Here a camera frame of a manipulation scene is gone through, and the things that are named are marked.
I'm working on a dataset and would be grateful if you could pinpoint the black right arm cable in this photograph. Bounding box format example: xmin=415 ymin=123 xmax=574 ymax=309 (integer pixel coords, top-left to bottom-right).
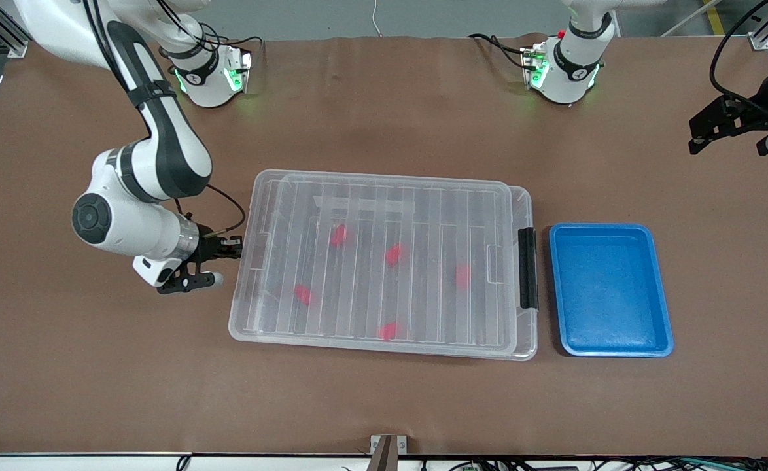
xmin=83 ymin=0 xmax=247 ymax=237

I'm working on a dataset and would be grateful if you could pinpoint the brown table cover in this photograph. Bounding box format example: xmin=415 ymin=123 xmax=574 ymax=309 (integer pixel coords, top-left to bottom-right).
xmin=0 ymin=34 xmax=768 ymax=457

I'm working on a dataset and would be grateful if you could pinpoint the blue plastic tray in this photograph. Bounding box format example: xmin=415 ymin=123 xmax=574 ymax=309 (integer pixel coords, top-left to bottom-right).
xmin=548 ymin=222 xmax=675 ymax=358

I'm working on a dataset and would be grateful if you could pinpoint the black left base cable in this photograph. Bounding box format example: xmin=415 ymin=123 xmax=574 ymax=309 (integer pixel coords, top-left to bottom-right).
xmin=468 ymin=33 xmax=532 ymax=70

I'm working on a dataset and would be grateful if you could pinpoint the clear ribbed box lid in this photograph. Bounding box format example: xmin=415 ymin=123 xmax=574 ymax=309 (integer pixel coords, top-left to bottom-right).
xmin=228 ymin=166 xmax=539 ymax=359

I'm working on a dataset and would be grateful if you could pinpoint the black base cable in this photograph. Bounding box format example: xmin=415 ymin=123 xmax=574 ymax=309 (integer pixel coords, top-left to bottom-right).
xmin=160 ymin=0 xmax=264 ymax=63
xmin=468 ymin=33 xmax=532 ymax=70

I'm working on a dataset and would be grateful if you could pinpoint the black right base cable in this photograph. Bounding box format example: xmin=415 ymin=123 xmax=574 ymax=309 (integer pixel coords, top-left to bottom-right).
xmin=160 ymin=0 xmax=264 ymax=63

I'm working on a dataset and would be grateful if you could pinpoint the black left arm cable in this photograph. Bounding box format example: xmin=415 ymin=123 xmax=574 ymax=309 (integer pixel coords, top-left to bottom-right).
xmin=710 ymin=0 xmax=768 ymax=115

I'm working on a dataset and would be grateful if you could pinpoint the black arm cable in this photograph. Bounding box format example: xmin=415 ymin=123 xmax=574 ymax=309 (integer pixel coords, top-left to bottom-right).
xmin=83 ymin=0 xmax=247 ymax=237
xmin=710 ymin=0 xmax=768 ymax=115

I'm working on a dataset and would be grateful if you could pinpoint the black box latch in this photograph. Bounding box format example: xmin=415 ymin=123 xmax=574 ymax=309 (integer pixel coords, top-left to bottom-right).
xmin=518 ymin=227 xmax=540 ymax=310

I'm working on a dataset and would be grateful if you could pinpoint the clear plastic storage box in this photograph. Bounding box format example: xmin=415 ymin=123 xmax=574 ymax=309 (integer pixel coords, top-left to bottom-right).
xmin=228 ymin=166 xmax=540 ymax=362

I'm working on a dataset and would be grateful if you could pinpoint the teal cable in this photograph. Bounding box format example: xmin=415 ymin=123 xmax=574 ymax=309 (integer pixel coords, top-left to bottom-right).
xmin=672 ymin=457 xmax=768 ymax=469

